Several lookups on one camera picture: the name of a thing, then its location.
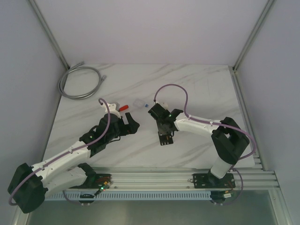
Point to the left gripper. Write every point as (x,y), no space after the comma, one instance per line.
(125,125)

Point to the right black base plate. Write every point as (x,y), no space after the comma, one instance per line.
(209,181)

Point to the aluminium frame post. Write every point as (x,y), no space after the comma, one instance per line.
(254,33)
(41,19)

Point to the grey slotted cable duct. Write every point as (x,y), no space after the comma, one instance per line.
(109,195)

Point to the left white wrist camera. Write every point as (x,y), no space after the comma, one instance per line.
(112,108)

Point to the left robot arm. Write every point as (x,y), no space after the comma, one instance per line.
(31,185)

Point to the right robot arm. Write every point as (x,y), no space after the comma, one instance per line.
(229,142)

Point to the clear plastic fuse box cover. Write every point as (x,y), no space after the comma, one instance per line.
(138,103)

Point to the left aluminium frame post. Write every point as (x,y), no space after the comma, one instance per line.
(41,19)

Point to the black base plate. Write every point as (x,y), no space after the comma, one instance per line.
(95,181)
(209,181)

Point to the aluminium front rail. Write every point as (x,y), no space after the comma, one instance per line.
(171,179)

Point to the red handled screwdriver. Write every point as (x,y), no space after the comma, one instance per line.
(123,108)

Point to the black fuse box base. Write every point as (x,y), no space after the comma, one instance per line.
(166,139)

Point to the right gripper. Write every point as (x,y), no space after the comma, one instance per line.
(160,130)

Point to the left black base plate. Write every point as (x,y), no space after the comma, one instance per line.
(95,181)

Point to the right aluminium frame post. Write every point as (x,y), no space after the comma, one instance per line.
(254,33)

